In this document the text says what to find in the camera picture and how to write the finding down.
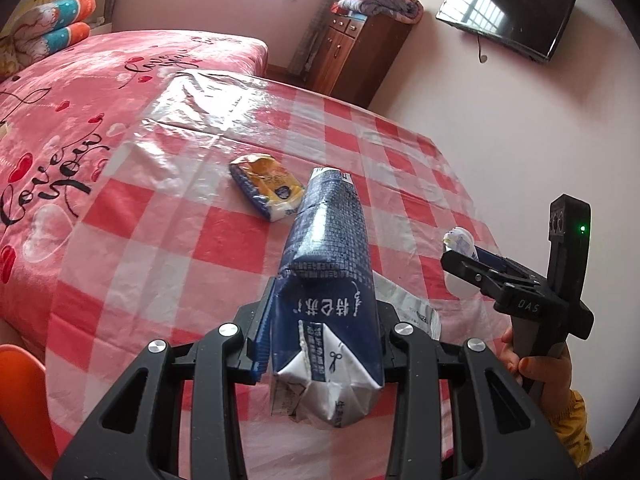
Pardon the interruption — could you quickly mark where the black wall television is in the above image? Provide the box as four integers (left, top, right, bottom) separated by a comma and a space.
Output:
435, 0, 580, 64

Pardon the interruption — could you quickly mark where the pink printed bed sheet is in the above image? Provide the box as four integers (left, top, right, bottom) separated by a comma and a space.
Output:
0, 29, 269, 322

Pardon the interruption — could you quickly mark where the folded pink grey blanket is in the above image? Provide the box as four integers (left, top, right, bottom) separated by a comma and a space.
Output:
335, 0, 425, 24

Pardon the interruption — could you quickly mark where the orange plastic chair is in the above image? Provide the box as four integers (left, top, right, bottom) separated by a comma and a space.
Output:
0, 342, 59, 480

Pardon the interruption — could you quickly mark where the person's right forearm yellow sleeve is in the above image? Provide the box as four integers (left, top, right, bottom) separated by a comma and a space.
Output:
547, 389, 594, 469

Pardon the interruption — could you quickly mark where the yellow and white packet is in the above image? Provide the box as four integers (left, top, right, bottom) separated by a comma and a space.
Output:
229, 153, 307, 223

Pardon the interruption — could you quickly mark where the blue and white milk carton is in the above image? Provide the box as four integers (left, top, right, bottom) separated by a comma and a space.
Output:
270, 166, 386, 431

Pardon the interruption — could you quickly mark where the white and blue wrapper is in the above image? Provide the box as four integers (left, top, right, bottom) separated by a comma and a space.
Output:
442, 227, 484, 298

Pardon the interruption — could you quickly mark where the brown wooden cabinet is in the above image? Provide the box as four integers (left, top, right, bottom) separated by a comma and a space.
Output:
305, 9, 414, 110

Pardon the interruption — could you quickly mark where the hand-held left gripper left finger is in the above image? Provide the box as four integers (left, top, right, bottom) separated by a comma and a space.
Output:
52, 277, 276, 480

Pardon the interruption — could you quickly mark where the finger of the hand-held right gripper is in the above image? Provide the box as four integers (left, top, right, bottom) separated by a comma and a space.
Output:
440, 249, 526, 307
474, 246, 549, 287

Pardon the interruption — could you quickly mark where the red checked plastic tablecloth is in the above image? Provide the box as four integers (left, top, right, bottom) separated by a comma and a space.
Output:
37, 71, 507, 480

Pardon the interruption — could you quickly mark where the person's right hand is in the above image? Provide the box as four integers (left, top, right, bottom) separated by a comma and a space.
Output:
500, 327, 573, 402

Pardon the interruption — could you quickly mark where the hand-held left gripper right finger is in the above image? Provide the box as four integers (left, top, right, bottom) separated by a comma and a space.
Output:
372, 301, 571, 480

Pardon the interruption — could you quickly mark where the colourful bolster pillow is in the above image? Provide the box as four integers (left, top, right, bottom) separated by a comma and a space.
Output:
42, 21, 92, 54
29, 0, 99, 29

